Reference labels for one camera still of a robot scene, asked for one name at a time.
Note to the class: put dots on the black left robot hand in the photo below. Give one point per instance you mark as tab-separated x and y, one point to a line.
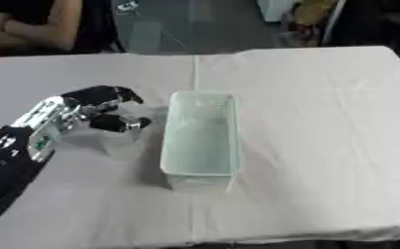
98	97

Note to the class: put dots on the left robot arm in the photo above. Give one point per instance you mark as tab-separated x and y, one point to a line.
15	152

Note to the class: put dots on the person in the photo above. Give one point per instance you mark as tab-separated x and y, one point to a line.
35	24

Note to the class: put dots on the pale green plastic bin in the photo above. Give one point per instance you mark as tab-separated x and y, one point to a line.
200	142

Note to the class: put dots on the yellow and red bag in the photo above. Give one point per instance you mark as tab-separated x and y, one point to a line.
311	19

